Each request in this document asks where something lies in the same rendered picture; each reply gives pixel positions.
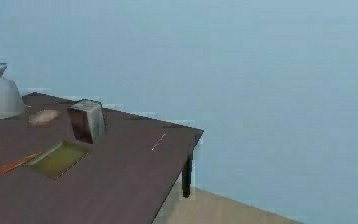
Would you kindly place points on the thin white stick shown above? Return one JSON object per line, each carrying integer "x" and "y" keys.
{"x": 158, "y": 142}

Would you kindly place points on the dark brown wooden table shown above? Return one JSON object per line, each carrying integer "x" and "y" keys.
{"x": 120, "y": 186}

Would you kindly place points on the green square plate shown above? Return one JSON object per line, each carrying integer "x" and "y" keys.
{"x": 57, "y": 160}

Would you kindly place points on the orange pencil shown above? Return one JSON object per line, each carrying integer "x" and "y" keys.
{"x": 12, "y": 165}

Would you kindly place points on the grey metal kettle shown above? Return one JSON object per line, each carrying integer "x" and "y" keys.
{"x": 2, "y": 96}

